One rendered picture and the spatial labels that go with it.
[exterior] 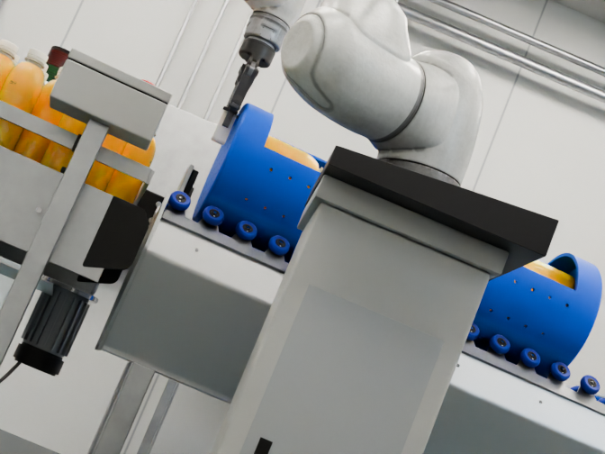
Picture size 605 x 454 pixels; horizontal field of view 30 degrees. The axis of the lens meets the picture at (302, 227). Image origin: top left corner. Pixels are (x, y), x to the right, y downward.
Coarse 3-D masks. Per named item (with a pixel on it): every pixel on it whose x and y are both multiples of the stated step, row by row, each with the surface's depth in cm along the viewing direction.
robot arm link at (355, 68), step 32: (352, 0) 183; (384, 0) 184; (288, 32) 183; (320, 32) 177; (352, 32) 178; (384, 32) 182; (288, 64) 180; (320, 64) 177; (352, 64) 177; (384, 64) 180; (416, 64) 188; (320, 96) 181; (352, 96) 180; (384, 96) 181; (416, 96) 185; (352, 128) 187; (384, 128) 186
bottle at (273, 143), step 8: (272, 144) 244; (280, 144) 245; (288, 144) 246; (280, 152) 244; (288, 152) 244; (296, 152) 245; (304, 152) 247; (296, 160) 244; (304, 160) 245; (312, 160) 246; (312, 168) 246; (320, 168) 248
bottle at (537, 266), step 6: (528, 264) 254; (534, 264) 254; (540, 264) 255; (546, 264) 257; (534, 270) 254; (540, 270) 254; (546, 270) 255; (552, 270) 255; (558, 270) 257; (546, 276) 254; (552, 276) 254; (558, 276) 255; (564, 276) 256; (570, 276) 257; (558, 282) 255; (564, 282) 255; (570, 282) 255
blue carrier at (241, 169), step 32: (256, 128) 234; (224, 160) 230; (256, 160) 231; (288, 160) 233; (320, 160) 256; (224, 192) 231; (256, 192) 231; (288, 192) 232; (224, 224) 237; (256, 224) 235; (288, 224) 234; (288, 256) 240; (512, 288) 240; (544, 288) 242; (576, 288) 244; (480, 320) 242; (512, 320) 242; (544, 320) 242; (576, 320) 243; (512, 352) 247; (544, 352) 245; (576, 352) 244
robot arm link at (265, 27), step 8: (256, 16) 244; (264, 16) 243; (272, 16) 243; (248, 24) 245; (256, 24) 243; (264, 24) 243; (272, 24) 243; (280, 24) 244; (248, 32) 244; (256, 32) 243; (264, 32) 243; (272, 32) 243; (280, 32) 244; (264, 40) 244; (272, 40) 243; (280, 40) 245; (280, 48) 246
